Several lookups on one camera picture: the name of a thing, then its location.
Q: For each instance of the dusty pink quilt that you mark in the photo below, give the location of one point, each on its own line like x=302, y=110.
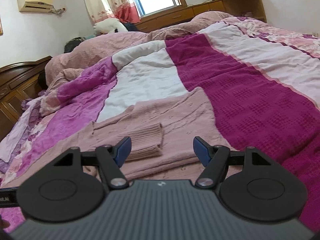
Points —
x=91, y=51

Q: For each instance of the pink knit cardigan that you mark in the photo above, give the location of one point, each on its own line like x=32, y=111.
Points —
x=161, y=132

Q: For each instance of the dark wooden headboard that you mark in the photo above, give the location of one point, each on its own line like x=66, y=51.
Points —
x=19, y=81

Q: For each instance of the beige wall air conditioner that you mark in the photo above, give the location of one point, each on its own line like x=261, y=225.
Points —
x=39, y=6

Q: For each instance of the lilac floral pillow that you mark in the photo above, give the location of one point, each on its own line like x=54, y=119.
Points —
x=19, y=133

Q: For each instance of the white plush toy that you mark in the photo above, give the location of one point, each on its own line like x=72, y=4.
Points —
x=109, y=26

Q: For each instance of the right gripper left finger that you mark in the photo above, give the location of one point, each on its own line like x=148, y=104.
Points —
x=110, y=160

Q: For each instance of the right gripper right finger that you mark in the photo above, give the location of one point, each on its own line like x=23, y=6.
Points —
x=214, y=159

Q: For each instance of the light wooden side cabinet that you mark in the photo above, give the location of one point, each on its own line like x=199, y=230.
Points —
x=180, y=14

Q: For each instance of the patchwork magenta white bedspread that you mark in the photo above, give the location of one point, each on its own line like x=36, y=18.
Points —
x=262, y=82

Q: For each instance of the floral cream curtain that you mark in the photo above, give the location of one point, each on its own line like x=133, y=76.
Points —
x=123, y=10

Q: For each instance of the dark bag behind quilt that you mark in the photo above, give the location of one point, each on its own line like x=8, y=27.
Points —
x=73, y=43

